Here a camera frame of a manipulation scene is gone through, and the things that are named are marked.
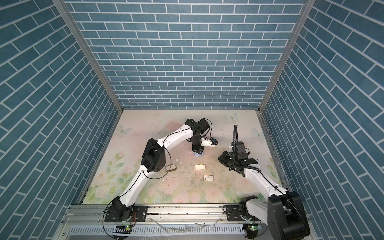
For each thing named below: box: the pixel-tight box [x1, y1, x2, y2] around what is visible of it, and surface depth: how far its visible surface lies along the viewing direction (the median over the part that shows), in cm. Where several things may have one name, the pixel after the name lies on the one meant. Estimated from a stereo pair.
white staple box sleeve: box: [203, 175, 214, 182], surface depth 86 cm
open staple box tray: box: [193, 164, 206, 171], surface depth 91 cm
